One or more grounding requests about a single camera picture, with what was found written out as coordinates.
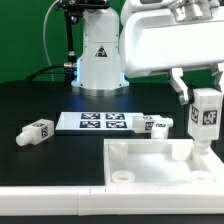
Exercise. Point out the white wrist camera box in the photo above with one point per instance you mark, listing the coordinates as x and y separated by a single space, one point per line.
133 6

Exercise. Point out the black camera stand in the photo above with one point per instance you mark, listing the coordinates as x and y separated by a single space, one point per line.
73 11

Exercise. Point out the white right obstacle wall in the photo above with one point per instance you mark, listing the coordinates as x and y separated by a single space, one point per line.
217 167

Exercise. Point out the white square table top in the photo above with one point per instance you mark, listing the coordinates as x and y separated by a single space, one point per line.
149 161

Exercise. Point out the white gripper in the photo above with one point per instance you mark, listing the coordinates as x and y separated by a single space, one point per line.
154 41

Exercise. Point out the white obstacle wall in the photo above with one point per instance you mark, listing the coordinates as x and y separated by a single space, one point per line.
217 167
84 201

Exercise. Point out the white front obstacle wall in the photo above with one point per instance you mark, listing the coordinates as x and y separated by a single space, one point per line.
84 201

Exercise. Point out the white marker base plate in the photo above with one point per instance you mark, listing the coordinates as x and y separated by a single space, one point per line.
95 121

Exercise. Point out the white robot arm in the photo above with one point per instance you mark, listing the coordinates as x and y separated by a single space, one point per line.
99 67

